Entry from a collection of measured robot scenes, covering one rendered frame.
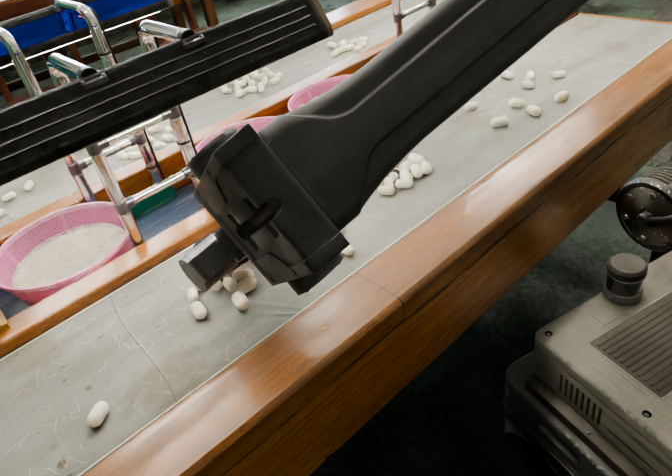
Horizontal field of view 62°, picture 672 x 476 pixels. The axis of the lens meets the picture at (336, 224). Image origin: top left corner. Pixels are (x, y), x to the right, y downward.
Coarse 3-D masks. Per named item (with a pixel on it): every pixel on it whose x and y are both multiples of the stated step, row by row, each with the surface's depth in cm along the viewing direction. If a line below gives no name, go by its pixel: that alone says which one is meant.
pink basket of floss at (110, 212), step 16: (64, 208) 117; (80, 208) 117; (96, 208) 117; (112, 208) 115; (32, 224) 114; (48, 224) 116; (64, 224) 117; (16, 240) 111; (32, 240) 114; (128, 240) 106; (0, 256) 107; (16, 256) 111; (112, 256) 101; (0, 272) 105; (80, 272) 97; (0, 288) 98; (16, 288) 96; (32, 288) 96; (48, 288) 96; (32, 304) 102
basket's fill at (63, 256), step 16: (96, 224) 117; (112, 224) 116; (48, 240) 115; (64, 240) 115; (80, 240) 113; (96, 240) 112; (112, 240) 110; (32, 256) 111; (48, 256) 111; (64, 256) 108; (80, 256) 107; (96, 256) 108; (16, 272) 108; (32, 272) 106; (48, 272) 105; (64, 272) 104
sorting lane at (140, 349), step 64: (576, 64) 139; (448, 128) 123; (512, 128) 118; (448, 192) 103; (128, 320) 89; (192, 320) 87; (256, 320) 84; (0, 384) 83; (64, 384) 81; (128, 384) 78; (192, 384) 77; (0, 448) 73; (64, 448) 72
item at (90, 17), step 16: (64, 0) 114; (96, 16) 108; (0, 32) 100; (96, 32) 108; (16, 48) 100; (96, 48) 110; (16, 64) 101; (112, 64) 112; (32, 80) 103; (32, 96) 105; (128, 144) 120; (144, 144) 122; (64, 160) 113; (80, 160) 116; (144, 160) 124; (80, 176) 115; (160, 176) 127; (80, 192) 117; (160, 192) 128; (144, 208) 127
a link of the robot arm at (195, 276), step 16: (208, 240) 76; (224, 240) 75; (192, 256) 75; (208, 256) 73; (224, 256) 74; (240, 256) 75; (192, 272) 75; (208, 272) 73; (224, 272) 76; (208, 288) 76
